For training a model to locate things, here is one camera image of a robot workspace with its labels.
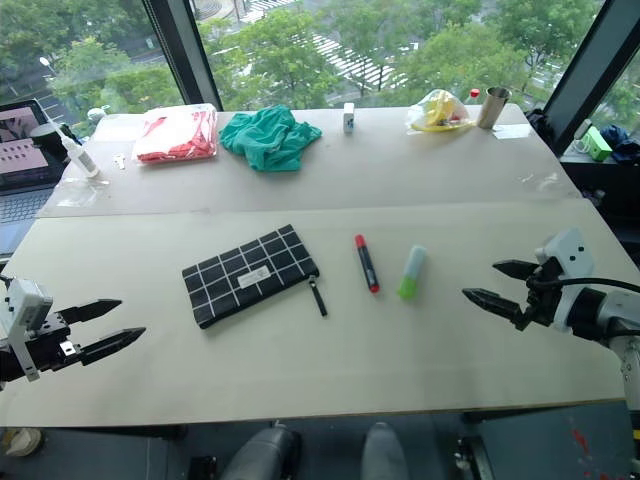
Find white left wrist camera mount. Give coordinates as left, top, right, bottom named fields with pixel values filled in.
left=0, top=277, right=54, bottom=384

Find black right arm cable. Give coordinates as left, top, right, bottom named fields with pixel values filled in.
left=528, top=275, right=640, bottom=296

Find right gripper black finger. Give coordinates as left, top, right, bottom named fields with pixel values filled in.
left=461, top=287, right=528, bottom=332
left=491, top=258, right=540, bottom=282

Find white round object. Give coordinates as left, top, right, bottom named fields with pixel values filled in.
left=1, top=426, right=45, bottom=458

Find clear plastic sheet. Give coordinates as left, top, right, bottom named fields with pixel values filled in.
left=48, top=175, right=111, bottom=208

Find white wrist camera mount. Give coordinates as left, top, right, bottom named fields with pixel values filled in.
left=0, top=277, right=54, bottom=384
left=533, top=227, right=597, bottom=334

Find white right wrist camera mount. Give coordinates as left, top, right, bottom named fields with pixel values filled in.
left=533, top=227, right=597, bottom=334

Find white squeeze bottle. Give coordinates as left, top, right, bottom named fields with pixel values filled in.
left=51, top=121, right=105, bottom=182

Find green white highlighter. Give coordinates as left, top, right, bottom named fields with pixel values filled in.
left=397, top=244, right=428, bottom=301

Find metal cup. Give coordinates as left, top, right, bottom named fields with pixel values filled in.
left=475, top=86, right=512, bottom=131

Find dark rounded grey shape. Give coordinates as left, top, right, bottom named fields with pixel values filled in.
left=218, top=424, right=303, bottom=480
left=360, top=421, right=411, bottom=480

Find red black marker pen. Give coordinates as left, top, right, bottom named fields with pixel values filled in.
left=354, top=233, right=381, bottom=295

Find teal green cloth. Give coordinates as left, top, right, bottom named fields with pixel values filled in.
left=218, top=104, right=324, bottom=173

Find black round device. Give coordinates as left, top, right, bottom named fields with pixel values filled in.
left=28, top=122, right=69, bottom=162

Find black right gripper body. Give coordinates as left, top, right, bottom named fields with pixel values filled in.
left=519, top=256, right=567, bottom=332

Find dark blue cloth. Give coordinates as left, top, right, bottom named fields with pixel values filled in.
left=598, top=123, right=640, bottom=167

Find white charger plug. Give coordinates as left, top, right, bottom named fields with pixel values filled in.
left=573, top=118, right=593, bottom=153

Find red items in plastic bag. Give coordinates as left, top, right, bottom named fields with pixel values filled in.
left=131, top=103, right=220, bottom=165

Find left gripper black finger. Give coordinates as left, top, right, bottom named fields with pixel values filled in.
left=78, top=326, right=148, bottom=367
left=58, top=298, right=124, bottom=325

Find light green box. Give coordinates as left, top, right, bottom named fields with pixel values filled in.
left=582, top=125, right=615, bottom=163

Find yellow clear plastic bag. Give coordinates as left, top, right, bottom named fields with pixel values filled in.
left=406, top=88, right=477, bottom=134

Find black grid pencil pouch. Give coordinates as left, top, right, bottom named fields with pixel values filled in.
left=180, top=223, right=330, bottom=331

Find dark window frame post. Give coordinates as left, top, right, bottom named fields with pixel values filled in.
left=140, top=0, right=225, bottom=114
left=541, top=0, right=640, bottom=157

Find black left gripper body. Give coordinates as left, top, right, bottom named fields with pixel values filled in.
left=26, top=309, right=84, bottom=375

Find grey laptop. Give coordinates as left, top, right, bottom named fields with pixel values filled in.
left=0, top=98, right=69, bottom=257

